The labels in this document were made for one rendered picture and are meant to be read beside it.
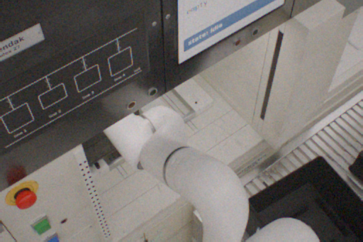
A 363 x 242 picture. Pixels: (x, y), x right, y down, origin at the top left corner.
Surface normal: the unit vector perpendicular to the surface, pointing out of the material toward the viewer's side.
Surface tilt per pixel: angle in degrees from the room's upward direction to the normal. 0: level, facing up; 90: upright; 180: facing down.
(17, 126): 90
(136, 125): 7
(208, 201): 51
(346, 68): 0
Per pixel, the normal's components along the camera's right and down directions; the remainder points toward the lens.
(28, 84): 0.60, 0.65
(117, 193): 0.00, -0.58
